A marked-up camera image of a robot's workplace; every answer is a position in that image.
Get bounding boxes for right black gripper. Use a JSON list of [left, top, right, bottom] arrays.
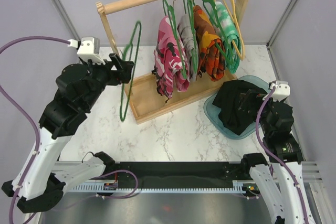
[[238, 88, 281, 135]]

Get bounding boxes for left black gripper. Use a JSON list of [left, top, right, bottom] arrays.
[[83, 52, 136, 109]]

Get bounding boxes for black trousers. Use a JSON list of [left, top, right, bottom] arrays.
[[213, 80, 267, 135]]

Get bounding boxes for pink camouflage trousers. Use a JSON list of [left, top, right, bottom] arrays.
[[152, 15, 190, 100]]

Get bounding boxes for green hanger with black trousers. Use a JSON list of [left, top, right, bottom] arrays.
[[119, 20, 142, 122]]

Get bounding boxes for green hanger with pink trousers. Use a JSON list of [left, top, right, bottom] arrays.
[[162, 0, 187, 80]]

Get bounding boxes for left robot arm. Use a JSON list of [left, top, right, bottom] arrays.
[[2, 54, 135, 214]]

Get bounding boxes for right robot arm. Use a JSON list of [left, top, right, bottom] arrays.
[[239, 87, 315, 223]]

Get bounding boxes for yellow hanger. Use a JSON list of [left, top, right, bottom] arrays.
[[215, 0, 245, 60]]

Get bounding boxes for orange patterned trousers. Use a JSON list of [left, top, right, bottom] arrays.
[[193, 5, 225, 81]]

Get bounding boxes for grey trousers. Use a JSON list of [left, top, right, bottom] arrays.
[[177, 14, 198, 82]]

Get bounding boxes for green white tie-dye trousers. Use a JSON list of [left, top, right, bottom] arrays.
[[210, 2, 242, 73]]

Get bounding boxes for green hanger with grey trousers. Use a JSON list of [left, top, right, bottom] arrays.
[[182, 0, 200, 79]]

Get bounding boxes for green hanger with tie-dye trousers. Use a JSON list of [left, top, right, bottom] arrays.
[[203, 0, 233, 63]]

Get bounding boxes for green hanger with orange trousers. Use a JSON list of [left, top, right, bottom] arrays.
[[192, 0, 234, 65]]

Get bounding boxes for wooden clothes rack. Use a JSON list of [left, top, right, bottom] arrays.
[[95, 0, 257, 125]]

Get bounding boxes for blue transparent plastic bin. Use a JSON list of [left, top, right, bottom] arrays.
[[203, 75, 270, 140]]

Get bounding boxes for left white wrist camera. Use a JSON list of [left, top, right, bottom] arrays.
[[67, 37, 106, 65]]

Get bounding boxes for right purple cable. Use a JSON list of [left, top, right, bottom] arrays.
[[256, 83, 310, 224]]

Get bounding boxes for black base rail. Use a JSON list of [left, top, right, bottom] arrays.
[[75, 162, 260, 197]]

